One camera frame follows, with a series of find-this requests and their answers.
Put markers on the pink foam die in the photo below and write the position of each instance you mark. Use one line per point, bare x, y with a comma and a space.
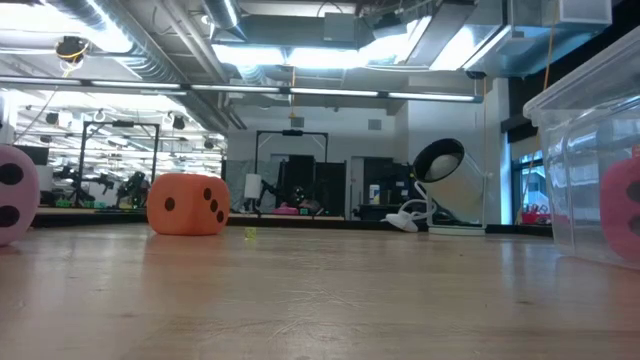
25, 200

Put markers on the long ceiling light bar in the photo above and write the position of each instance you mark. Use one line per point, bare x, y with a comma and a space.
330, 92

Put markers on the small green die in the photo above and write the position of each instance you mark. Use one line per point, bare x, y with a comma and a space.
250, 233

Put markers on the black table frame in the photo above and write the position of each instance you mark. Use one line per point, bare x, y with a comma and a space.
125, 219

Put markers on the silver ventilation duct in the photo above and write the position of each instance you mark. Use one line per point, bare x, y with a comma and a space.
145, 60

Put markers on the orange foam die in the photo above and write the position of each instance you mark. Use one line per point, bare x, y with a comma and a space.
185, 220

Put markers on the red foam die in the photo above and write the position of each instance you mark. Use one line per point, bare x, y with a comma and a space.
622, 235

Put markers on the red crate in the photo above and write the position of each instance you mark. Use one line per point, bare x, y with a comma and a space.
535, 218

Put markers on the white spotlight lamp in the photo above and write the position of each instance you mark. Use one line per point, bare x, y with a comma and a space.
465, 195

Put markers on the black gantry frame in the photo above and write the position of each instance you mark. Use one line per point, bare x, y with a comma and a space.
122, 123
292, 132

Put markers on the clear plastic bin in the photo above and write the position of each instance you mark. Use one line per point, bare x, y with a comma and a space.
575, 175

